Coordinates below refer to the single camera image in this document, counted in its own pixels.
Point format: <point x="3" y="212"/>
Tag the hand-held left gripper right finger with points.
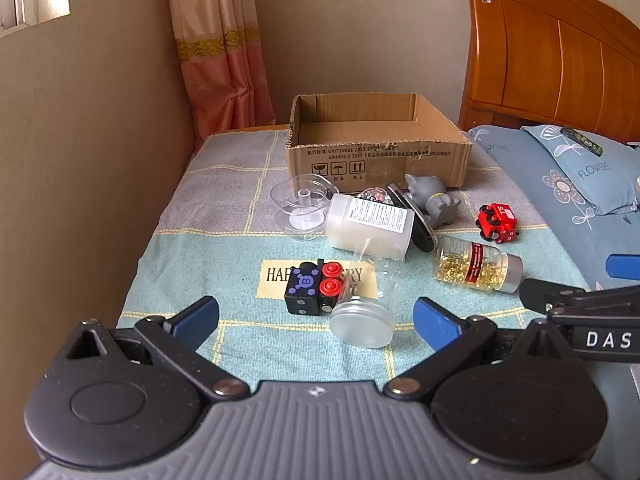
<point x="434" y="327"/>

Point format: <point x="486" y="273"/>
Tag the blue floral pillow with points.
<point x="580" y="175"/>

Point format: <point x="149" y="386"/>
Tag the black toy cube red buttons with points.
<point x="307" y="285"/>

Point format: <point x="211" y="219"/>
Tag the brown cardboard box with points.
<point x="380" y="152"/>

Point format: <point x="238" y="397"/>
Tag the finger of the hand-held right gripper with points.
<point x="624" y="266"/>
<point x="555" y="296"/>

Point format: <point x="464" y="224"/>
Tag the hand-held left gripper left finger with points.
<point x="197" y="321"/>

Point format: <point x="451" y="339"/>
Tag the red toy car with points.
<point x="496" y="221"/>

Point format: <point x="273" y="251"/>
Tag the clear jar with frosted lid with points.
<point x="365" y="310"/>

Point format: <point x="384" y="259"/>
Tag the wooden headboard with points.
<point x="550" y="50"/>

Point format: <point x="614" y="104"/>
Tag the pink patterned curtain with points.
<point x="220" y="40"/>

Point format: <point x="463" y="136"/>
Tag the white cotton swab jar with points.
<point x="367" y="225"/>

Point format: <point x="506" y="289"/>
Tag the blue floral bed sheet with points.
<point x="560" y="240"/>

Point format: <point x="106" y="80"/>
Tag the grey elephant toy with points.
<point x="435" y="200"/>

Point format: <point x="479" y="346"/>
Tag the black round disc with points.
<point x="417" y="220"/>

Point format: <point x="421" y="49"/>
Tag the gold bead bottle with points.
<point x="470" y="265"/>

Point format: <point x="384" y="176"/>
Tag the teal plaid cloth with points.
<point x="200" y="240"/>

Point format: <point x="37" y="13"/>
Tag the clear plastic spool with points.
<point x="300" y="210"/>

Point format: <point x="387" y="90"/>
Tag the dark remote control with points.
<point x="582" y="139"/>

